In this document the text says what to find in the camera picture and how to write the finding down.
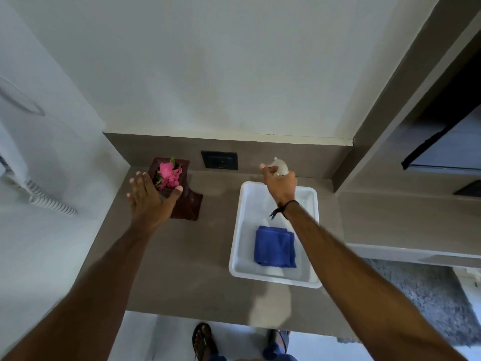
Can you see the person's left hand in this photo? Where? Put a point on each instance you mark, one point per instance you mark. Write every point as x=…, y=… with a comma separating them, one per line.
x=150, y=204

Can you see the person's right hand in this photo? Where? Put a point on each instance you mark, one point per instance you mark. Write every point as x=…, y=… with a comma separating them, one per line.
x=281, y=187

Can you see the person's left little finger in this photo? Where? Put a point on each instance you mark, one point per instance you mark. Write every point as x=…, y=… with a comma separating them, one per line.
x=130, y=198

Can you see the person's left middle finger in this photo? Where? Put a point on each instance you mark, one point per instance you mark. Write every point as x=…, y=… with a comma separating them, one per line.
x=140, y=179

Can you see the person's right fingers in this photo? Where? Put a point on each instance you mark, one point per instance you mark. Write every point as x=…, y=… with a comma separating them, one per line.
x=267, y=169

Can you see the person's left thumb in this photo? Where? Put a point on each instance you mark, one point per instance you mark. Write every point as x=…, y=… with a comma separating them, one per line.
x=175, y=193

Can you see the white spray bottle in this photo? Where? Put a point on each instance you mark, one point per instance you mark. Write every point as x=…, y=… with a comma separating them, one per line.
x=281, y=166

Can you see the person's left forearm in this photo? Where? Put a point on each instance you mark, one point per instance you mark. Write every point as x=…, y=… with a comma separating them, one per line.
x=94, y=293

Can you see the person's right forearm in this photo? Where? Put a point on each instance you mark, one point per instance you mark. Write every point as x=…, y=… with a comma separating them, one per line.
x=349, y=285

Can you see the dark red vase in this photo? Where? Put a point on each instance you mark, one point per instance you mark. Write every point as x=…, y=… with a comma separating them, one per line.
x=188, y=206

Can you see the pink flowers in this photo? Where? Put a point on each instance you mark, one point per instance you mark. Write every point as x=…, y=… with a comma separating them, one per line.
x=169, y=174

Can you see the black wrist band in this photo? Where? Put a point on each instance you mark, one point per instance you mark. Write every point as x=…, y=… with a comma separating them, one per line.
x=289, y=204

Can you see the white plastic tray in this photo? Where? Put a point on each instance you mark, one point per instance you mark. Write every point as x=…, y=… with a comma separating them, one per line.
x=244, y=240

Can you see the blue folded cloth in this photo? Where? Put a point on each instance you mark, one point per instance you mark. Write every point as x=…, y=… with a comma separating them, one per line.
x=274, y=248

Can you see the black sandal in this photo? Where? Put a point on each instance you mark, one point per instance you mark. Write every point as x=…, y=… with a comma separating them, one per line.
x=276, y=338
x=203, y=344

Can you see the white shelf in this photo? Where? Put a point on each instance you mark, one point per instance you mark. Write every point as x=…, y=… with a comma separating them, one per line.
x=413, y=253

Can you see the blue trouser leg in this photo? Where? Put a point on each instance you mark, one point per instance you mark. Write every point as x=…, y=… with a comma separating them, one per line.
x=278, y=353

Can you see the black flat screen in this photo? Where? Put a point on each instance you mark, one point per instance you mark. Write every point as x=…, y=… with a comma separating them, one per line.
x=451, y=146

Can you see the grey rug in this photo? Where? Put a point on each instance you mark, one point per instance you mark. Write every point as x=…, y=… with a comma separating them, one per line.
x=421, y=300

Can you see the black wall socket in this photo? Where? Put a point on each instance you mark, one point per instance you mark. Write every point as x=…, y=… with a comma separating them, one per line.
x=219, y=160

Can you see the white wall handset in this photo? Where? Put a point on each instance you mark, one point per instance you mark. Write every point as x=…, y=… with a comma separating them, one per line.
x=11, y=157

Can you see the round white wall fitting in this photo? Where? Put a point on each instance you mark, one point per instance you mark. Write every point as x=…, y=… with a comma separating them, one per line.
x=18, y=99

